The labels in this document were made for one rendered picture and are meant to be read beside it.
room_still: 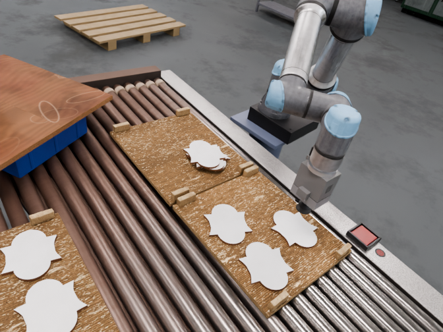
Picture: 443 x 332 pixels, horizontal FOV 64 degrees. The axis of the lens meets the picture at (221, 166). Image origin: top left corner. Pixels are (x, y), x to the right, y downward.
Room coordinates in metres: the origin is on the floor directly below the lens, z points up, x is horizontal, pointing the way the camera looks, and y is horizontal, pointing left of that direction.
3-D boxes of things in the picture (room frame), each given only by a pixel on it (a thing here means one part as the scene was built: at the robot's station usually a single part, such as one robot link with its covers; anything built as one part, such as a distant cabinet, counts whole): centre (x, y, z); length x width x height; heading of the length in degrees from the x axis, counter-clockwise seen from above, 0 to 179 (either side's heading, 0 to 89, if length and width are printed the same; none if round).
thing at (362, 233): (0.77, -0.47, 0.92); 0.06 x 0.06 x 0.01; 45
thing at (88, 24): (4.45, 1.59, 0.06); 1.37 x 0.94 x 0.12; 145
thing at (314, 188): (0.72, -0.24, 1.13); 0.10 x 0.09 x 0.16; 136
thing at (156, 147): (0.99, 0.15, 0.93); 0.41 x 0.35 x 0.02; 46
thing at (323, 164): (0.73, -0.25, 1.21); 0.08 x 0.08 x 0.05
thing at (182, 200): (0.74, 0.08, 0.95); 0.06 x 0.02 x 0.03; 136
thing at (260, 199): (0.71, -0.15, 0.93); 0.41 x 0.35 x 0.02; 46
